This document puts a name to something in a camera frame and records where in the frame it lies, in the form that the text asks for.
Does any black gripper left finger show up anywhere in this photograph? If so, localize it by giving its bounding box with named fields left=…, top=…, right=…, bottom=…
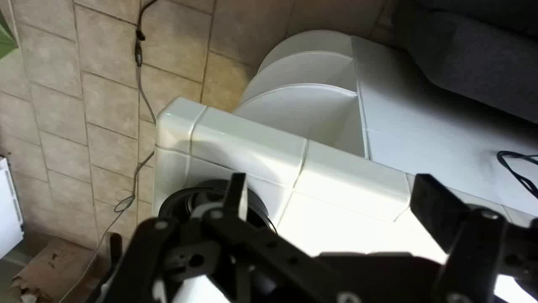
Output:
left=224, top=173, right=247, bottom=220

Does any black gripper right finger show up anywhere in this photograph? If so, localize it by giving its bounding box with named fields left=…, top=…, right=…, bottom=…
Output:
left=410, top=173, right=471, bottom=252

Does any black bowl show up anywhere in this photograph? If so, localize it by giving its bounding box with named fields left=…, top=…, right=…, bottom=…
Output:
left=158, top=178, right=276, bottom=233

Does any white tiled kitchen counter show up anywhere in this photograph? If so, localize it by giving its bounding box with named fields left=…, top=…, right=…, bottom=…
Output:
left=155, top=30, right=538, bottom=259

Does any dark grey sofa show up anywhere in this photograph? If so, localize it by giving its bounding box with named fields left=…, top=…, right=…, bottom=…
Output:
left=392, top=0, right=538, bottom=122

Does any brown cardboard box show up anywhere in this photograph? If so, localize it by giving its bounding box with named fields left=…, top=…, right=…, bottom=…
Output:
left=9, top=238, right=108, bottom=303

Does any black cable on counter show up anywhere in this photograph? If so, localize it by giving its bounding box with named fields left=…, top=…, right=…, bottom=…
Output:
left=496, top=149, right=538, bottom=198

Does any black cable on floor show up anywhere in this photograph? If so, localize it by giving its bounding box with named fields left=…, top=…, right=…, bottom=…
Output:
left=56, top=0, right=160, bottom=303

